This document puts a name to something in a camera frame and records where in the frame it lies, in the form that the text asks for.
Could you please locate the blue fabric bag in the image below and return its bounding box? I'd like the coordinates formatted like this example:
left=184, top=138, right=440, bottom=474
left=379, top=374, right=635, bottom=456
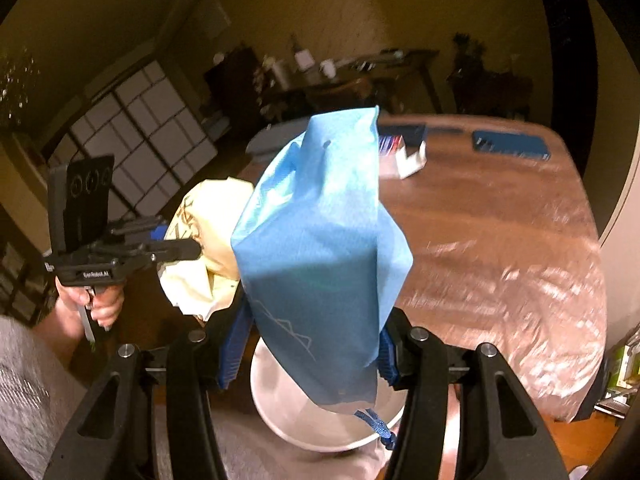
left=230, top=105, right=416, bottom=408

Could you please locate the white medicine box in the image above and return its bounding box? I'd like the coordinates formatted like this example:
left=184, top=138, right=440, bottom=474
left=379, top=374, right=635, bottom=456
left=378, top=136, right=427, bottom=180

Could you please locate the person's left hand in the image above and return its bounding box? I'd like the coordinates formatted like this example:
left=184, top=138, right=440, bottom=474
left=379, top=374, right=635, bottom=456
left=55, top=278, right=124, bottom=332

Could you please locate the shoji sliding door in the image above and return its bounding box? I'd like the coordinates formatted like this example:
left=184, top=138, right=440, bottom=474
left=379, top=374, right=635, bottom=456
left=48, top=61, right=217, bottom=220

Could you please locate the grey zip pouch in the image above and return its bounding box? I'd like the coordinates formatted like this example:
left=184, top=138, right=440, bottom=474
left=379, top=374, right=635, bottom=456
left=245, top=116, right=310, bottom=162

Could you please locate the blue smartphone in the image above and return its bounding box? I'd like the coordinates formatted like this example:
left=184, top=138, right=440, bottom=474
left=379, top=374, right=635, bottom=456
left=472, top=130, right=550, bottom=160

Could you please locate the wooden side desk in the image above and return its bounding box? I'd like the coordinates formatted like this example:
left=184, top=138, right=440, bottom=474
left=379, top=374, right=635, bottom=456
left=269, top=49, right=442, bottom=114

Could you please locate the white mug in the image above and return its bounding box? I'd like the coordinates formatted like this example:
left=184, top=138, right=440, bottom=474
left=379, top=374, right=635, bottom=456
left=320, top=58, right=336, bottom=80

